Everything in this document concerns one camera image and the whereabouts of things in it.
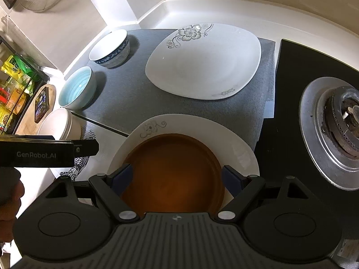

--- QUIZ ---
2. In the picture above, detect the plain white bowl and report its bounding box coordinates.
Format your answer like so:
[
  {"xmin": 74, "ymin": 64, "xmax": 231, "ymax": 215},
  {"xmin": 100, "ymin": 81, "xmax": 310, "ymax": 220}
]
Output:
[{"xmin": 37, "ymin": 108, "xmax": 82, "ymax": 141}]

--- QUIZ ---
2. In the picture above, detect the wooden cutting board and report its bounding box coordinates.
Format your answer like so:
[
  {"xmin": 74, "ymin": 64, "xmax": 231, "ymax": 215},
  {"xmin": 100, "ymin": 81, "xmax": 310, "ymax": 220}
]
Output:
[{"xmin": 15, "ymin": 84, "xmax": 57, "ymax": 135}]

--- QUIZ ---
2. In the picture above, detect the yellow box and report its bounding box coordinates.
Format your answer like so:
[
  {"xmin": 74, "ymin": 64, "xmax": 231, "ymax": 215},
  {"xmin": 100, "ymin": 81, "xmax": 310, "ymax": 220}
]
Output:
[{"xmin": 7, "ymin": 88, "xmax": 27, "ymax": 115}]

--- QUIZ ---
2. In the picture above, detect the black shelf rack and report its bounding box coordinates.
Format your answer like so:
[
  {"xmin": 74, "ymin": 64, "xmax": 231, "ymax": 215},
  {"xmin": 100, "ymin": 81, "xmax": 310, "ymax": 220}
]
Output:
[{"xmin": 0, "ymin": 35, "xmax": 50, "ymax": 135}]

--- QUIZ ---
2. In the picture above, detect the green packet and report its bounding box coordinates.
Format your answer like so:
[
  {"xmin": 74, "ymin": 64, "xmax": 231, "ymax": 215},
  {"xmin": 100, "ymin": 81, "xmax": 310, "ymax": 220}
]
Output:
[{"xmin": 1, "ymin": 54, "xmax": 34, "ymax": 79}]

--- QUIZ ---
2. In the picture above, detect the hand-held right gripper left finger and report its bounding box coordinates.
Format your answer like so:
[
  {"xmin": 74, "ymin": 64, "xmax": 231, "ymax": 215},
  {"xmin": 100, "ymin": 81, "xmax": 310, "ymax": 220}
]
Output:
[{"xmin": 45, "ymin": 163, "xmax": 141, "ymax": 223}]

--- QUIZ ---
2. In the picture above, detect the round white floral plate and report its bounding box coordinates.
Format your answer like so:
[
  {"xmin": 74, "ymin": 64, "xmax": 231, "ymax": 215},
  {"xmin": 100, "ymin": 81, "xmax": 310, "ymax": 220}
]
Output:
[{"xmin": 108, "ymin": 114, "xmax": 260, "ymax": 202}]

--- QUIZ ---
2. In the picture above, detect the person's left hand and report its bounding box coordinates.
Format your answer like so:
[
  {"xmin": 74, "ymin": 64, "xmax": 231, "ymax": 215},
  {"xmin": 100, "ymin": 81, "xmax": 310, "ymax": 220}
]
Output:
[{"xmin": 0, "ymin": 167, "xmax": 22, "ymax": 243}]

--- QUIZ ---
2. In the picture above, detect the gas burner head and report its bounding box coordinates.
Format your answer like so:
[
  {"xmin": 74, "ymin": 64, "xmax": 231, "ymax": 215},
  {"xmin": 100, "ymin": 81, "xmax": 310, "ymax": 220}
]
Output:
[{"xmin": 322, "ymin": 88, "xmax": 359, "ymax": 157}]

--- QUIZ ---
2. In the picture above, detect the light blue bowl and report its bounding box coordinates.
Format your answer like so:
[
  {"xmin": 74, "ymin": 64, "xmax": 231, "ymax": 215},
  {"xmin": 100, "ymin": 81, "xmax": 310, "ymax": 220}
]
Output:
[{"xmin": 58, "ymin": 66, "xmax": 97, "ymax": 110}]

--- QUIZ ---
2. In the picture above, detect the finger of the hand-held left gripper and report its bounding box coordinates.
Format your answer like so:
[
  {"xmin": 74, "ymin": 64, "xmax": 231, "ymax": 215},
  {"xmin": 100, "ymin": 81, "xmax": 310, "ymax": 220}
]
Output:
[{"xmin": 73, "ymin": 139, "xmax": 99, "ymax": 158}]

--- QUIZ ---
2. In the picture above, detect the black smartphone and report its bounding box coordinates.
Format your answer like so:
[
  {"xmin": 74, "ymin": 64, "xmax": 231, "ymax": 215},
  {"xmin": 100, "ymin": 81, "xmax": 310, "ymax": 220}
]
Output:
[{"xmin": 34, "ymin": 87, "xmax": 50, "ymax": 123}]

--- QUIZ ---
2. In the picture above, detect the gas stove burner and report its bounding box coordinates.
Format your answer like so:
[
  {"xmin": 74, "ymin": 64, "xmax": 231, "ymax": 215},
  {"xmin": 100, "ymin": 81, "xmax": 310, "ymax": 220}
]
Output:
[{"xmin": 299, "ymin": 77, "xmax": 359, "ymax": 188}]

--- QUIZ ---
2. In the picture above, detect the brown round plate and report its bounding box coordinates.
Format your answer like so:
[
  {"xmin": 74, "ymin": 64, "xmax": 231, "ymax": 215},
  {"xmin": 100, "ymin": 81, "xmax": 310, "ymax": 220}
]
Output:
[{"xmin": 120, "ymin": 134, "xmax": 226, "ymax": 213}]

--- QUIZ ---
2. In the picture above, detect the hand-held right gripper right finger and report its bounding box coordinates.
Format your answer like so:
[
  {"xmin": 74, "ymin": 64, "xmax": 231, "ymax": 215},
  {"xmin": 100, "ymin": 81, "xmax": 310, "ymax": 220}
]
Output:
[{"xmin": 217, "ymin": 165, "xmax": 310, "ymax": 222}]

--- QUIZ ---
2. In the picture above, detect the blue patterned white bowl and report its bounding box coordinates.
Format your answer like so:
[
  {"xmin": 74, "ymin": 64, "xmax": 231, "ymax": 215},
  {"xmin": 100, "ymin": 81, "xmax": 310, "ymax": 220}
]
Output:
[{"xmin": 89, "ymin": 29, "xmax": 131, "ymax": 68}]

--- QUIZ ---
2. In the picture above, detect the black and white patterned cloth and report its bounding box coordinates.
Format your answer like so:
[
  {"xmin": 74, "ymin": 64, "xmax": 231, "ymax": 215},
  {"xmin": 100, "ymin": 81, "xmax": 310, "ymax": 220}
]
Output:
[{"xmin": 57, "ymin": 127, "xmax": 97, "ymax": 180}]

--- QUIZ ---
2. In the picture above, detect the black glass stove top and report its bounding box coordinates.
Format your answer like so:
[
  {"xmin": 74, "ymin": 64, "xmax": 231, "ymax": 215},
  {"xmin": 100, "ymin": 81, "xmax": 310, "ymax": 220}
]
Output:
[{"xmin": 254, "ymin": 39, "xmax": 359, "ymax": 261}]

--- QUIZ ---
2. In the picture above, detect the square white floral plate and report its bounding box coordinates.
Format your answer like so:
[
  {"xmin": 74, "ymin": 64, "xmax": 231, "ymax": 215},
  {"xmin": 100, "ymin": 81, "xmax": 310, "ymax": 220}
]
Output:
[{"xmin": 145, "ymin": 22, "xmax": 262, "ymax": 100}]

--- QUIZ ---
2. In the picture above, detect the grey mat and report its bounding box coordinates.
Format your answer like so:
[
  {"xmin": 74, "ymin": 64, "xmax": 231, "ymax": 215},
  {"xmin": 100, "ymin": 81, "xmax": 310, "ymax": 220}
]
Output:
[{"xmin": 71, "ymin": 29, "xmax": 277, "ymax": 152}]

